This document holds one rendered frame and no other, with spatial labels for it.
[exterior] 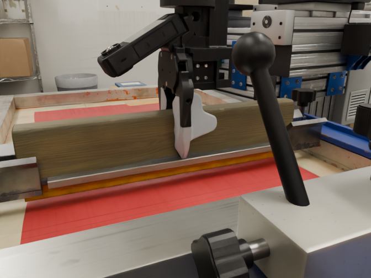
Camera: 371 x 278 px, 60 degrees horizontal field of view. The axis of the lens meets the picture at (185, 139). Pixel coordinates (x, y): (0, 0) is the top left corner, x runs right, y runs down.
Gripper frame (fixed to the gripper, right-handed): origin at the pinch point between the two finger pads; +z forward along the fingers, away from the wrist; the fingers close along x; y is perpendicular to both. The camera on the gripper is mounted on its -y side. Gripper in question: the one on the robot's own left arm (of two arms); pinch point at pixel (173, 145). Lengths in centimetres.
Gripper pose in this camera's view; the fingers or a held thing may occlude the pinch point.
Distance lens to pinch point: 46.8
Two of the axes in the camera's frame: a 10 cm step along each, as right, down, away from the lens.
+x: -3.9, -3.0, 8.7
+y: 9.2, -1.2, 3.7
